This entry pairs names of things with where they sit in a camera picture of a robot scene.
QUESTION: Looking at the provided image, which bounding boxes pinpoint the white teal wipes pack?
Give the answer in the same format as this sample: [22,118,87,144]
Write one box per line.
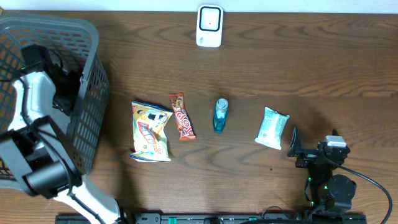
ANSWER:
[255,107,290,150]

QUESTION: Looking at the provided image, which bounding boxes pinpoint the teal mouthwash bottle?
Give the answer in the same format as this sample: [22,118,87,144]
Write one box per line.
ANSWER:
[213,98,228,133]

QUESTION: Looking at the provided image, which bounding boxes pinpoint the yellow snack bag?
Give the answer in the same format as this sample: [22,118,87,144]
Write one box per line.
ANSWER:
[129,101,173,162]

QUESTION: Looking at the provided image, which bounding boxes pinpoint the red chocolate bar wrapper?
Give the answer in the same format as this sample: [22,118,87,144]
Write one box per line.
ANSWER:
[169,93,197,141]

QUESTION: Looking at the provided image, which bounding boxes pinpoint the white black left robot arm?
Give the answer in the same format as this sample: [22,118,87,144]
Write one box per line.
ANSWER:
[1,69,129,223]

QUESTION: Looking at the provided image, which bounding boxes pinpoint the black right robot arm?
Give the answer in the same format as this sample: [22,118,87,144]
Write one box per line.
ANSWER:
[287,128,356,221]

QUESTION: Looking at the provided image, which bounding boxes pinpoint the white barcode scanner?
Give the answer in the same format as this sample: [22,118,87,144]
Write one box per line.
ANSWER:
[196,4,224,48]

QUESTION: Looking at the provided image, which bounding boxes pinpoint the grey plastic basket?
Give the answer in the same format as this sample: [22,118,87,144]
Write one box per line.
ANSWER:
[1,14,110,171]

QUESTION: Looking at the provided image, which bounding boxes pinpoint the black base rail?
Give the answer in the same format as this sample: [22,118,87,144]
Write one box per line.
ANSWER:
[55,212,368,224]

